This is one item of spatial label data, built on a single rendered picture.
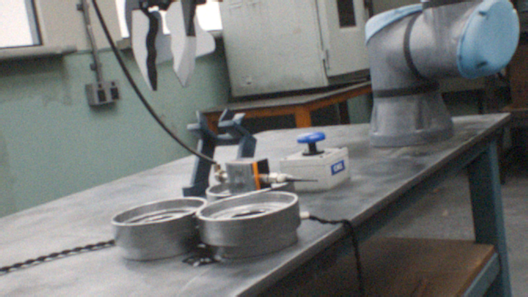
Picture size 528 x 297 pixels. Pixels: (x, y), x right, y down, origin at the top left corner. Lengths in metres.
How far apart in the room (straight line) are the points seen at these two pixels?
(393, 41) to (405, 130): 0.15
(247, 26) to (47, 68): 1.02
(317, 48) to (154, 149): 0.87
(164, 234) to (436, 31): 0.57
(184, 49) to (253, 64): 2.45
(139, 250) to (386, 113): 0.59
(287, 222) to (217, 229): 0.07
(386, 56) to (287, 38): 1.93
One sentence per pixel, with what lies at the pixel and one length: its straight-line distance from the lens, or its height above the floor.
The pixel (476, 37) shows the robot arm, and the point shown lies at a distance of 1.01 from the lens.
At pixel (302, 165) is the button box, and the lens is 0.86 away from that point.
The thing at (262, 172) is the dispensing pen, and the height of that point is 0.86.
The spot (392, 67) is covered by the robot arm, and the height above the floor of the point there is 0.93.
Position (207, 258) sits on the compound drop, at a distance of 0.63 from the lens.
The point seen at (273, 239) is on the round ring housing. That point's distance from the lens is 0.62.
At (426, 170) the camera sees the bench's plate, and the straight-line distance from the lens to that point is 0.92.
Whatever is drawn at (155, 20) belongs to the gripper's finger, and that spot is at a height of 1.05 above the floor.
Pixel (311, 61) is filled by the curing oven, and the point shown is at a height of 0.93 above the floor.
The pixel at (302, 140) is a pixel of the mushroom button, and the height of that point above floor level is 0.87.
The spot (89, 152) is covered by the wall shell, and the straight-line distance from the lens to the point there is 2.70.
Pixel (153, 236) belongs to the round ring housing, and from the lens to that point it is 0.66.
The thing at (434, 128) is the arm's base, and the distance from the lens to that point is 1.13.
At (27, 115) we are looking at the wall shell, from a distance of 2.54.
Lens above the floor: 0.99
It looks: 8 degrees down
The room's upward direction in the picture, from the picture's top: 9 degrees counter-clockwise
